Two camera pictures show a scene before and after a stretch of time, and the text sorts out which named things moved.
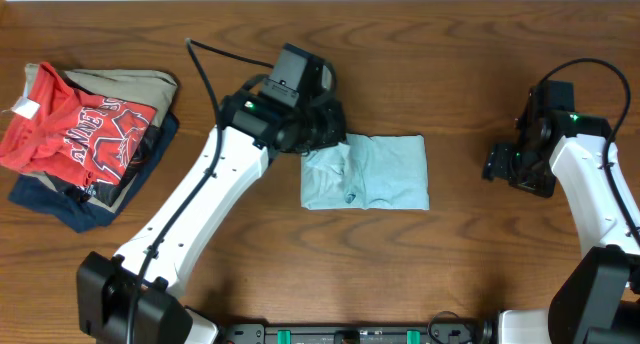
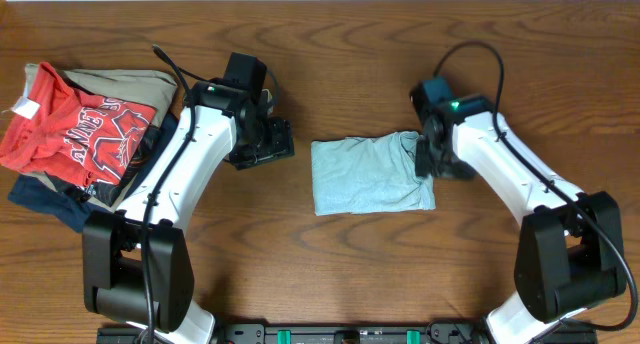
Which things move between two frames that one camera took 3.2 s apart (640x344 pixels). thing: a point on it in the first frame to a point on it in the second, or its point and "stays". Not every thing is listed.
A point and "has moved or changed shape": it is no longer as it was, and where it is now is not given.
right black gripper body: x=522 y=170 to x=439 y=162
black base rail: x=356 y=334 stays
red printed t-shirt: x=59 y=131 stays
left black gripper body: x=317 y=129 to x=266 y=141
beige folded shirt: x=150 y=89 stays
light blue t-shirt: x=367 y=172 has moved or changed shape
